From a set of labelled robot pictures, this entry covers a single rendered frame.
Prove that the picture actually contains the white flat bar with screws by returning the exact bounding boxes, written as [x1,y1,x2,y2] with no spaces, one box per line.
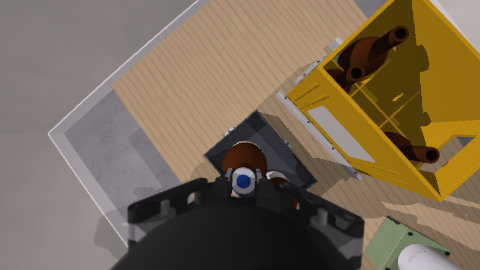
[276,37,362,180]

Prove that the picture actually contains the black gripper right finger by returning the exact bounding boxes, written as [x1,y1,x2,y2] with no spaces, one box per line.
[254,169,365,270]

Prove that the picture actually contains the brown glass bottle with beige label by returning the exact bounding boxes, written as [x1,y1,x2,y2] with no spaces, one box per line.
[222,140,268,194]

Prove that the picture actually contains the brown glass bottle with white label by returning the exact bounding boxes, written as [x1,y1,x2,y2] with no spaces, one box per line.
[266,169,298,208]

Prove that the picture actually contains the yellow crate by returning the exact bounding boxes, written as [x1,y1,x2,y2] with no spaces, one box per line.
[286,0,480,202]

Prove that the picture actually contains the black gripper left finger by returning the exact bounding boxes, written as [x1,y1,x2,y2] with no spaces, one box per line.
[127,168,234,251]

